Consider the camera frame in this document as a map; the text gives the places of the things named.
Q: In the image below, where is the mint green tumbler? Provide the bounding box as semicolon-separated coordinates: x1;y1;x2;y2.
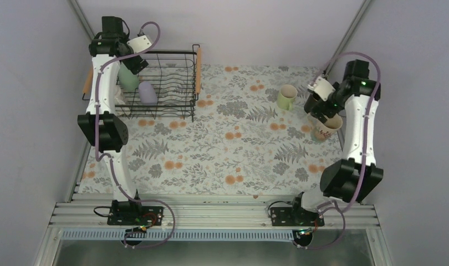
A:
118;64;140;93

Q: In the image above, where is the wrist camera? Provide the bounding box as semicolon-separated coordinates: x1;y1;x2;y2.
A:
127;35;153;53
308;76;335;101

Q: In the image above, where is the aluminium mounting rail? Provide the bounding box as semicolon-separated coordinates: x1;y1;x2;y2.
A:
48;193;380;230

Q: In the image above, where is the lilac plastic cup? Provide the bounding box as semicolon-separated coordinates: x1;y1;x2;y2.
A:
138;81;158;105

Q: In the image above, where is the beige floral mug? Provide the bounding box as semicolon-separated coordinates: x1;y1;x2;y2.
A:
307;114;343;142

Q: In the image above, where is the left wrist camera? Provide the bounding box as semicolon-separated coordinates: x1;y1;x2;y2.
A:
127;35;153;53

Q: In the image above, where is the black wire dish rack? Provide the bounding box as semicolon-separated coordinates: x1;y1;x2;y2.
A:
81;44;203;123

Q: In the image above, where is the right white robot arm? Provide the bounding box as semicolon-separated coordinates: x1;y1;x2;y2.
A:
289;59;384;226

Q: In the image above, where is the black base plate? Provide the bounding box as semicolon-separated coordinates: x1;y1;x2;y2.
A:
107;206;164;227
269;207;325;227

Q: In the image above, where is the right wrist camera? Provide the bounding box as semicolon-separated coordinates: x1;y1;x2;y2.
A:
308;76;335;101

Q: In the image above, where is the floral patterned table mat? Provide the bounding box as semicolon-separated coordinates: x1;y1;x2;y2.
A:
78;64;354;196

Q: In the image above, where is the light green mug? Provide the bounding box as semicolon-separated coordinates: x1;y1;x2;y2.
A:
276;84;298;111

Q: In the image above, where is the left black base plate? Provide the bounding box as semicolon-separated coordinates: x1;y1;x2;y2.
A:
107;206;164;227

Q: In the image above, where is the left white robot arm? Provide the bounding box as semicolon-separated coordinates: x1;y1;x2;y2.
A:
77;16;153;224

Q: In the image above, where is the black cylindrical cup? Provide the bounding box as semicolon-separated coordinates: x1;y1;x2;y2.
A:
304;93;320;114

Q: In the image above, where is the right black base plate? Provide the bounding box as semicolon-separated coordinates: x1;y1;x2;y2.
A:
269;207;325;227

